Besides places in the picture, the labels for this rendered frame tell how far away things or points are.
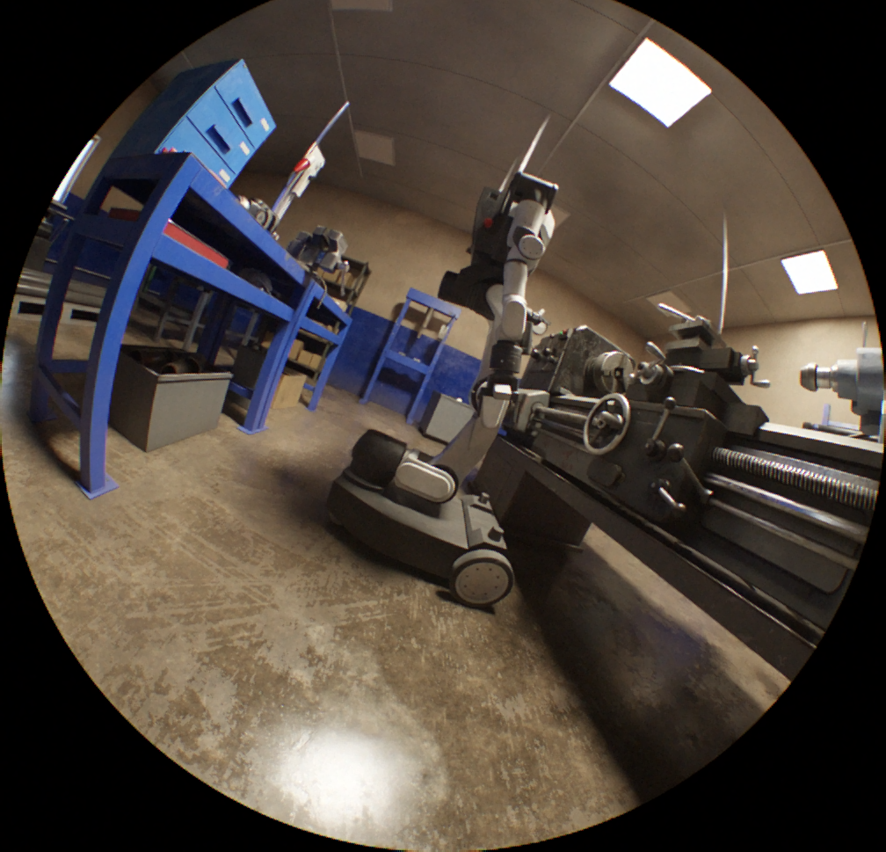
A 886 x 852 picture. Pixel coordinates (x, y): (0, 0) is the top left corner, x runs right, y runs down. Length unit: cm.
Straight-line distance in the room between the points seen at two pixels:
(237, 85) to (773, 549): 182
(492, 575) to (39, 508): 126
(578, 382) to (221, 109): 212
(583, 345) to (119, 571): 220
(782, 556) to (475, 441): 97
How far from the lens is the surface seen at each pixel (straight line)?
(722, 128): 319
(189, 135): 107
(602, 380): 178
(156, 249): 84
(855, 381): 112
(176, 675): 64
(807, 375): 117
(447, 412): 362
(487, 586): 99
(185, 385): 126
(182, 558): 82
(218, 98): 113
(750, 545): 86
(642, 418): 96
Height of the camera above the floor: 57
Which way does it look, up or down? 3 degrees down
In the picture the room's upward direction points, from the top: 23 degrees clockwise
